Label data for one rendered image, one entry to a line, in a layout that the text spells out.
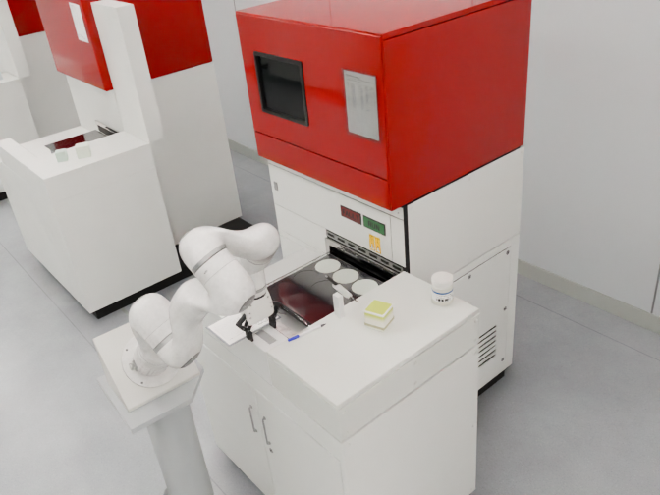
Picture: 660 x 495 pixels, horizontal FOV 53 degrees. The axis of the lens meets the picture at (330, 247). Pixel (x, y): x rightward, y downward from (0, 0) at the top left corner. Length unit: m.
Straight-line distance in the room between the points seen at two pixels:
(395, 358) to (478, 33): 1.13
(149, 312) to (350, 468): 0.76
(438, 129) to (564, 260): 1.81
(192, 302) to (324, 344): 0.58
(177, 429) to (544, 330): 2.11
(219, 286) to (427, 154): 1.03
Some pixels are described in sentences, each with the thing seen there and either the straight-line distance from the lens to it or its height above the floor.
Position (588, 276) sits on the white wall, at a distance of 3.89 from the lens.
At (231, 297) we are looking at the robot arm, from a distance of 1.55.
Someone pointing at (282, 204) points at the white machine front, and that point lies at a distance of 2.91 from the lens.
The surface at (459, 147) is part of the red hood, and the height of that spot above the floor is 1.34.
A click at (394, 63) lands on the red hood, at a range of 2.10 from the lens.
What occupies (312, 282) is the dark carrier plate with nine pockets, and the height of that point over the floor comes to 0.90.
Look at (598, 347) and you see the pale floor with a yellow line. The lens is 3.67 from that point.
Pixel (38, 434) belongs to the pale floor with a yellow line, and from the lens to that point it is 3.63.
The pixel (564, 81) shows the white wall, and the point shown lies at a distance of 3.56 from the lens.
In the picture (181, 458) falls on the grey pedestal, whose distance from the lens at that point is 2.48.
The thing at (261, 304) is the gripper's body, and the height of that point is 1.09.
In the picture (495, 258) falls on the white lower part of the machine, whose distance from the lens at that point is 2.86.
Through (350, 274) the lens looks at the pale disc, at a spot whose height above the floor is 0.90.
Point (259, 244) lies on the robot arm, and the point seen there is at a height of 1.48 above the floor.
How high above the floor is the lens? 2.27
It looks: 30 degrees down
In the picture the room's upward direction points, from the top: 6 degrees counter-clockwise
